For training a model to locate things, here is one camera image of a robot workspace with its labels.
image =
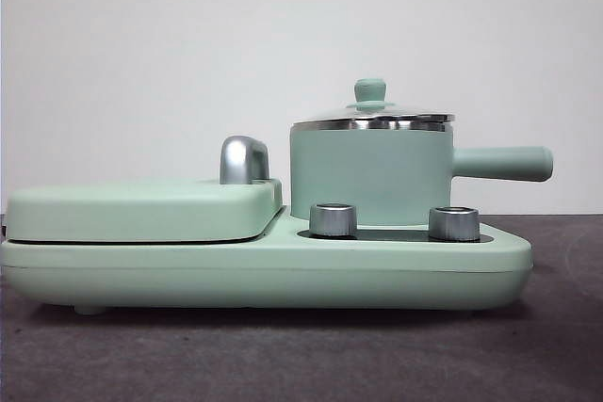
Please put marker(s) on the glass lid with green knob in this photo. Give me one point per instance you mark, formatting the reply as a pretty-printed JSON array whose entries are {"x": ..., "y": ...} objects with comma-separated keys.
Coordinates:
[{"x": 369, "y": 91}]

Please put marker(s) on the silver control knob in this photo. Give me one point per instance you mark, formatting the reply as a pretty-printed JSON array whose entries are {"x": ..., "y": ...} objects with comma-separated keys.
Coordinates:
[
  {"x": 454, "y": 224},
  {"x": 332, "y": 220}
]

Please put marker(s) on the black control panel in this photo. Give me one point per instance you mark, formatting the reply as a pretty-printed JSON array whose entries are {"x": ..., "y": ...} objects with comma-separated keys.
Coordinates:
[{"x": 391, "y": 234}]

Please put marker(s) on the green breakfast machine base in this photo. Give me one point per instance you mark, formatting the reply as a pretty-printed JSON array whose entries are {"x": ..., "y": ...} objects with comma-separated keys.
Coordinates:
[{"x": 235, "y": 275}]

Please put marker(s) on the green griddle cover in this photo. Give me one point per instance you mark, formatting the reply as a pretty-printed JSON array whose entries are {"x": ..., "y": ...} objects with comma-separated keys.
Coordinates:
[{"x": 132, "y": 211}]

